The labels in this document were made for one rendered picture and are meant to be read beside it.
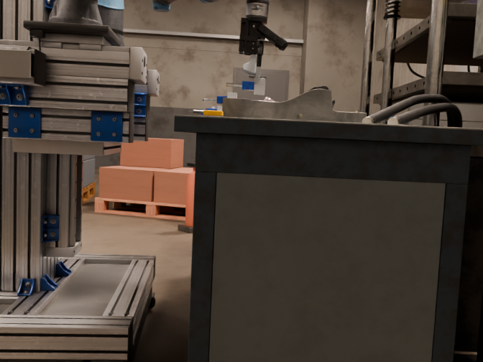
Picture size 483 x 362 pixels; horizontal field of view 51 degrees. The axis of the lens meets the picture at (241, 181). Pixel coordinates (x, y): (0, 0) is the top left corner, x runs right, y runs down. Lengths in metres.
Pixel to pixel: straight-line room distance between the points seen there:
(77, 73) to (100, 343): 0.74
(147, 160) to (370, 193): 4.01
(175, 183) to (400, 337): 3.48
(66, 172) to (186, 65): 8.96
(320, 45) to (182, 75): 2.83
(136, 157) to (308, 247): 4.03
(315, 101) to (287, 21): 9.17
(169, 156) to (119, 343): 3.65
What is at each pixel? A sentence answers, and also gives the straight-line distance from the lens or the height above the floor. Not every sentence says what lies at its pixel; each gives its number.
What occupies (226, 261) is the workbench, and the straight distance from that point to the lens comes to 1.22.
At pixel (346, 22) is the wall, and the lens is 10.71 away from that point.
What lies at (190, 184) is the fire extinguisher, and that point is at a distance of 3.99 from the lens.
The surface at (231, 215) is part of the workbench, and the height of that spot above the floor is 0.57.
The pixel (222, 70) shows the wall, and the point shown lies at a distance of 10.63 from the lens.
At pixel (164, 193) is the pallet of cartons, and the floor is 0.22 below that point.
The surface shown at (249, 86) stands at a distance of 1.72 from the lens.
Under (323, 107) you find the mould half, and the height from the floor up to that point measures 0.87.
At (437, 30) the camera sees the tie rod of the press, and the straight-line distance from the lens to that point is 2.05.
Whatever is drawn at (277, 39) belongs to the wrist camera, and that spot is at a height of 1.08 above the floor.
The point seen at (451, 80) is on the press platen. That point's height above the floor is 1.00.
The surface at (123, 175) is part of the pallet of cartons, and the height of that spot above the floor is 0.36.
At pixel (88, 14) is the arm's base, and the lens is 1.56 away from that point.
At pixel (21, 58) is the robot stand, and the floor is 0.93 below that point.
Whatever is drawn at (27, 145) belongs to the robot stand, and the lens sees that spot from 1.68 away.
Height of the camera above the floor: 0.76
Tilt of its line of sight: 5 degrees down
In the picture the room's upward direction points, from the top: 3 degrees clockwise
